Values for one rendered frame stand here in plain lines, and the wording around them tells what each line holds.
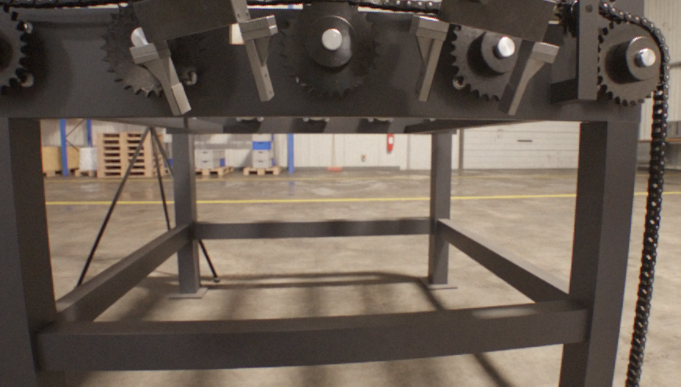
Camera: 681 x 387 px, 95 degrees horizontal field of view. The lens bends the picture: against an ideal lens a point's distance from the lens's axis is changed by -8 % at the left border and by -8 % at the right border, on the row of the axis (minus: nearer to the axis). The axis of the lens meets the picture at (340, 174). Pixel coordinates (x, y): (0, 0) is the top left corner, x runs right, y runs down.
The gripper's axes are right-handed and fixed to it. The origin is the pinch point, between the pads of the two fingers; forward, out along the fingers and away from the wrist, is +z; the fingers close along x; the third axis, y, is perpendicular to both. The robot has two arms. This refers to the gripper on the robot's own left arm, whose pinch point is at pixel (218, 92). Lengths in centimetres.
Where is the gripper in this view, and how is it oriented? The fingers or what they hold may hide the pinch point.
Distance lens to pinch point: 51.3
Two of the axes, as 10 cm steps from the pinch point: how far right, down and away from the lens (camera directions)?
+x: -9.8, 1.0, 1.8
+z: 1.7, 8.7, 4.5
